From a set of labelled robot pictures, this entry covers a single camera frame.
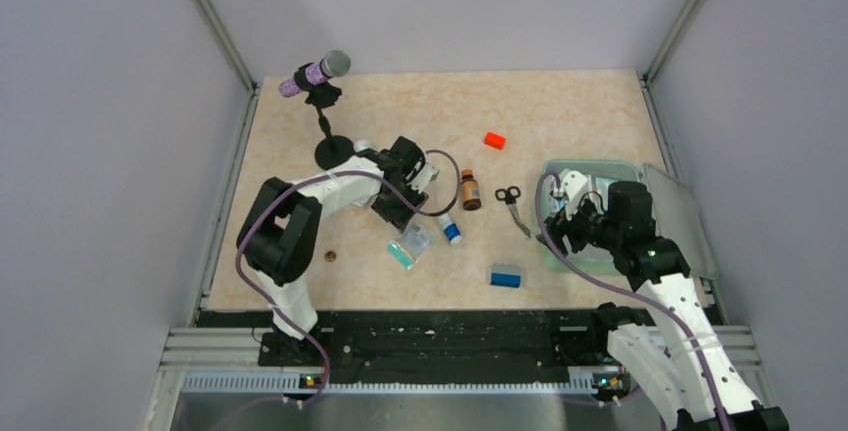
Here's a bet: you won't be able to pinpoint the translucent box lid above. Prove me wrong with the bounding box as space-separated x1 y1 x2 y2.
641 163 719 280

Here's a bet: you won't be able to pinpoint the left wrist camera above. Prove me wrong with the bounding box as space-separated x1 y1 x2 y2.
408 163 439 193

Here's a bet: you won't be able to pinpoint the purple grey microphone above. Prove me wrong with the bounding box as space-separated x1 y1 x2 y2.
278 50 351 98

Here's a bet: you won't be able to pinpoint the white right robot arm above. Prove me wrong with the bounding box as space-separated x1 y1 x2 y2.
536 181 789 430

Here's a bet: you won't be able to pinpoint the orange block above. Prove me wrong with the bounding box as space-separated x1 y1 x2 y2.
483 132 506 150

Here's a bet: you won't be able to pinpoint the white blue small bottle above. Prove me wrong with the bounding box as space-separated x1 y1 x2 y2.
437 213 464 246

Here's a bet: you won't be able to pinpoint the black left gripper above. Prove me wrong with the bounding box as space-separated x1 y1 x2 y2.
371 177 428 232

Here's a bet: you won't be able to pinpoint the black handled scissors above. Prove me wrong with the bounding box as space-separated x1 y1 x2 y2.
495 186 532 239

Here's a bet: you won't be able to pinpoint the blue grey small box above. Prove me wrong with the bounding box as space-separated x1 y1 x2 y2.
489 263 524 289

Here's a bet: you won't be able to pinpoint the green plastic medicine box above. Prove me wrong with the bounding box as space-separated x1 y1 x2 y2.
535 158 647 277

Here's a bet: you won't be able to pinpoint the white teal small bottle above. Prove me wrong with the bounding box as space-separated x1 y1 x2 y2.
353 139 374 153

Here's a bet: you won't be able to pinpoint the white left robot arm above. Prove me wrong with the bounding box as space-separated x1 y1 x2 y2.
236 137 438 365

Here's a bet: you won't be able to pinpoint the black microphone stand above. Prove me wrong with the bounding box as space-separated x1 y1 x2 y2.
305 82 354 170

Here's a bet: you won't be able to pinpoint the clear teal zip bag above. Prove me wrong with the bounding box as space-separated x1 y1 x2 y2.
387 222 433 270

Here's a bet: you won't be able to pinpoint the blue cotton ball bag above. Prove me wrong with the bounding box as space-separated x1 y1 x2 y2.
548 175 615 215

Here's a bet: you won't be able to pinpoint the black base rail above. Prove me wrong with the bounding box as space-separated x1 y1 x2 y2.
256 308 674 388

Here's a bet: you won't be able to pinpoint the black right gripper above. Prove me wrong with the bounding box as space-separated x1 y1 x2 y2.
537 191 623 259

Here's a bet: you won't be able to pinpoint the brown medicine bottle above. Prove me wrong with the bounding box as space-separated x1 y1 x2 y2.
460 169 482 211

